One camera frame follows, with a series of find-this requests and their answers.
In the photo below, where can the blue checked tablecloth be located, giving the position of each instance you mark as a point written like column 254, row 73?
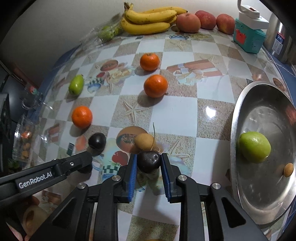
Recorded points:
column 286, row 73

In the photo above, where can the tan longan fruit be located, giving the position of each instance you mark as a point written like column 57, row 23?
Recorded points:
column 144, row 141

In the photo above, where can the orange tangerine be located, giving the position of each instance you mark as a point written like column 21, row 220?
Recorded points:
column 149, row 62
column 155, row 86
column 82, row 117

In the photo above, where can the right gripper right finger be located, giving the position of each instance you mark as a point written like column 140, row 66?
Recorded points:
column 207, row 212

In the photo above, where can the plastic bag green fruit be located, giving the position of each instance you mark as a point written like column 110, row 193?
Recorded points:
column 102, row 34

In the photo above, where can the black cherry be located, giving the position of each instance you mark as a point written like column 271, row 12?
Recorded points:
column 97, row 141

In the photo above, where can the peach beside bananas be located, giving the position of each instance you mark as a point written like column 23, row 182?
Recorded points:
column 188, row 23

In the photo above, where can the stainless steel kettle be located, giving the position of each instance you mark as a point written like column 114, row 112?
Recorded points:
column 278, row 42

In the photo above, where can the middle red peach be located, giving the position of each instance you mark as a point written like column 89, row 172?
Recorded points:
column 208, row 21

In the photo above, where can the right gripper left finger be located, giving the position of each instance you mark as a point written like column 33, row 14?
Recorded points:
column 96, row 204

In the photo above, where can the small green jujube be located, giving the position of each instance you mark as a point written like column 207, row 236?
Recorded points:
column 76, row 85

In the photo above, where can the dark cherry with stem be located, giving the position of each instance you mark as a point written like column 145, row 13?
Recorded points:
column 149, row 161

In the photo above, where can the red peach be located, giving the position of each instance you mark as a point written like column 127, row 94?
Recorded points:
column 225, row 24
column 208, row 21

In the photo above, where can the round steel tray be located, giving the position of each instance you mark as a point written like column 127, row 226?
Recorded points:
column 261, row 188

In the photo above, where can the teal plastic box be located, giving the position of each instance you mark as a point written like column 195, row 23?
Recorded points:
column 248, row 39

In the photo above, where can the yellow banana bunch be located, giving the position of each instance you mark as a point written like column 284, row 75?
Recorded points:
column 149, row 22

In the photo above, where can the white power strip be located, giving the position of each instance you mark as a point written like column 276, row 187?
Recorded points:
column 251, row 17

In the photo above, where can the right red peach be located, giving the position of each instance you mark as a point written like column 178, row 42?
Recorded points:
column 225, row 24

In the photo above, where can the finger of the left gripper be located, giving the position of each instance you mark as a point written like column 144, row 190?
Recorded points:
column 30, row 181

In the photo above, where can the large green jujube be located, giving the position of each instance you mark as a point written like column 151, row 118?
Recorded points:
column 254, row 147

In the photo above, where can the small tan longan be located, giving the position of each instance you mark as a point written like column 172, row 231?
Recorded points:
column 288, row 170

